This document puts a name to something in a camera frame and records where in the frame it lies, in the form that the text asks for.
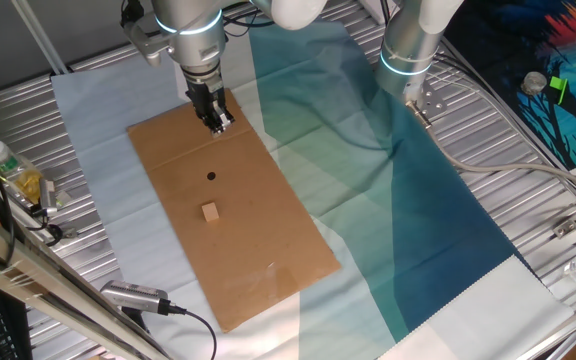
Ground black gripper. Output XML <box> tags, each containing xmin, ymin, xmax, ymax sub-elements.
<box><xmin>185</xmin><ymin>78</ymin><xmax>235</xmax><ymax>138</ymax></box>

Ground small wooden block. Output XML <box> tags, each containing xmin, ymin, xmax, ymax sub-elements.
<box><xmin>200</xmin><ymin>201</ymin><xmax>221</xmax><ymax>223</ymax></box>

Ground brown cardboard sheet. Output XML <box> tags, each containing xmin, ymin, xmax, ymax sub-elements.
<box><xmin>126</xmin><ymin>88</ymin><xmax>343</xmax><ymax>334</ymax></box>

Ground slanted aluminium rod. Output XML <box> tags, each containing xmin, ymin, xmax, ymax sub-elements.
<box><xmin>10</xmin><ymin>0</ymin><xmax>70</xmax><ymax>76</ymax></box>

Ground blue green patterned cloth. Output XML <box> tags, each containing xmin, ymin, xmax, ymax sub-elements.
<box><xmin>50</xmin><ymin>19</ymin><xmax>575</xmax><ymax>360</ymax></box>

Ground plastic bottle yellow contents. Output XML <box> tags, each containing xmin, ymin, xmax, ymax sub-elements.
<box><xmin>0</xmin><ymin>139</ymin><xmax>45</xmax><ymax>206</ymax></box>

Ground grey round puck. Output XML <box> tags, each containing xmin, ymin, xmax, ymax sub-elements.
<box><xmin>520</xmin><ymin>71</ymin><xmax>548</xmax><ymax>97</ymax></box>

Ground green plastic clip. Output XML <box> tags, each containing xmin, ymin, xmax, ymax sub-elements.
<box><xmin>548</xmin><ymin>75</ymin><xmax>568</xmax><ymax>106</ymax></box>

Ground colourful printed mat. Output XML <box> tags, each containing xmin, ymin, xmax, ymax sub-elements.
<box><xmin>442</xmin><ymin>0</ymin><xmax>576</xmax><ymax>171</ymax></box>

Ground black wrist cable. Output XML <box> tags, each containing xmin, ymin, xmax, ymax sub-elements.
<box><xmin>220</xmin><ymin>7</ymin><xmax>277</xmax><ymax>41</ymax></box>

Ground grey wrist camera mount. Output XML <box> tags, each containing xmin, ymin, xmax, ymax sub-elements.
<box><xmin>120</xmin><ymin>0</ymin><xmax>170</xmax><ymax>67</ymax></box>

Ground silver camera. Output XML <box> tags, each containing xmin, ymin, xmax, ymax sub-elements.
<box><xmin>99</xmin><ymin>279</ymin><xmax>172</xmax><ymax>316</ymax></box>

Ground thin black cable loop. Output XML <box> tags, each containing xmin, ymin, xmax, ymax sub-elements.
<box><xmin>26</xmin><ymin>204</ymin><xmax>65</xmax><ymax>247</ymax></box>

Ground black camera cable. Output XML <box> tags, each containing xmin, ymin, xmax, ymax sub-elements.
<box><xmin>167</xmin><ymin>302</ymin><xmax>218</xmax><ymax>360</ymax></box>

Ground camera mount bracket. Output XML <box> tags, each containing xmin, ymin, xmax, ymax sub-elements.
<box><xmin>120</xmin><ymin>307</ymin><xmax>152</xmax><ymax>334</ymax></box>

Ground aluminium frame beam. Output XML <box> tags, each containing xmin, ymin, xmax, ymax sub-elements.
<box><xmin>0</xmin><ymin>199</ymin><xmax>169</xmax><ymax>360</ymax></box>

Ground grey base hose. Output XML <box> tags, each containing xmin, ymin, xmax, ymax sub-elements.
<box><xmin>406</xmin><ymin>99</ymin><xmax>576</xmax><ymax>201</ymax></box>

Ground small aluminium corner bracket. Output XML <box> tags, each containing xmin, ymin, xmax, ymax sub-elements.
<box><xmin>552</xmin><ymin>218</ymin><xmax>576</xmax><ymax>240</ymax></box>

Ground aluminium frame rail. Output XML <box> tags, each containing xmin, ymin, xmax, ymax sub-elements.
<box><xmin>515</xmin><ymin>294</ymin><xmax>576</xmax><ymax>360</ymax></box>

